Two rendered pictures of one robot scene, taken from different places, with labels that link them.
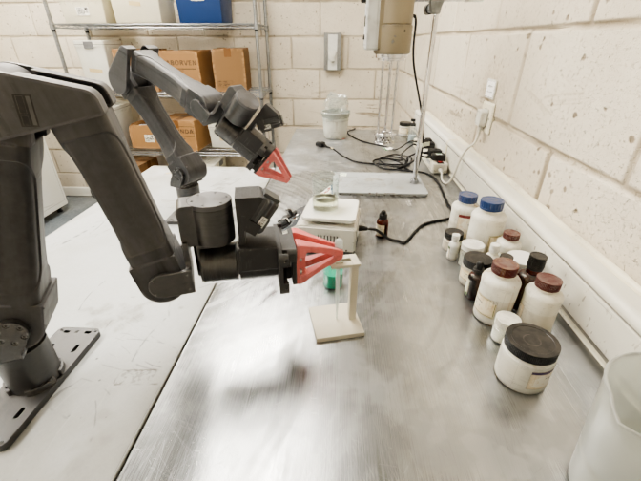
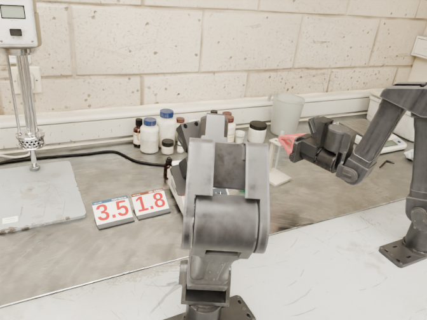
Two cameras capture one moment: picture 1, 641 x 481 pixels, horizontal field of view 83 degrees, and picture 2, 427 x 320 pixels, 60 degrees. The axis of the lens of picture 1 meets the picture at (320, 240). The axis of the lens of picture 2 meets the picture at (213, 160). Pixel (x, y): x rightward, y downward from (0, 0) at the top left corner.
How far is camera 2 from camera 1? 1.44 m
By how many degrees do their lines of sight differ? 101
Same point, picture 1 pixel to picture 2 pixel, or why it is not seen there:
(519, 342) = (262, 126)
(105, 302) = (367, 270)
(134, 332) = (360, 237)
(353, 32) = not seen: outside the picture
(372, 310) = not seen: hidden behind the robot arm
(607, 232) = (200, 92)
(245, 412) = (339, 186)
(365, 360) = (285, 167)
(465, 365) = not seen: hidden behind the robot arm
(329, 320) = (277, 176)
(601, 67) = (164, 28)
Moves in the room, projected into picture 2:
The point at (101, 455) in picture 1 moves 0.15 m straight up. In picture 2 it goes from (393, 209) to (409, 165)
